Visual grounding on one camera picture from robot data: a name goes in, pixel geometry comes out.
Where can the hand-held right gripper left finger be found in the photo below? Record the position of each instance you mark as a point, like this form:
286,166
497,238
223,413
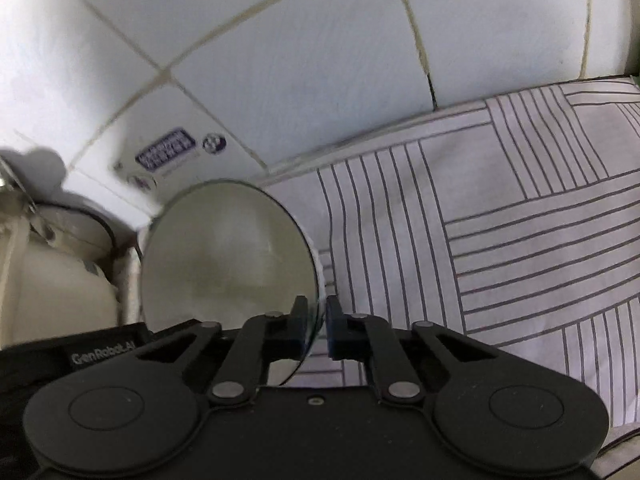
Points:
299,325

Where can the white rice cooker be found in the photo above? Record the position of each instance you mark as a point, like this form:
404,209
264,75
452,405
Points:
60,290

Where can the blue wall sticker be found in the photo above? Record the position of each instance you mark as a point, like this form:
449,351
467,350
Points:
166,150

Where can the metal kitchen utensil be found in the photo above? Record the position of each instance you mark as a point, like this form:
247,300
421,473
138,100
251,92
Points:
30,205

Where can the small white bowl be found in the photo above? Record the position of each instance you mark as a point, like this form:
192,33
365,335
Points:
225,250

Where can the round wall sticker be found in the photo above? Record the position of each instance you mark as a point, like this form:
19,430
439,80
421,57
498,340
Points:
214,142

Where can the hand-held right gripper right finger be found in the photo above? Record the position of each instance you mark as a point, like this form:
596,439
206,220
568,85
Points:
335,332

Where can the striped table cloth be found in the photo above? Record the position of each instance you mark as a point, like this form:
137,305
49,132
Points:
500,240

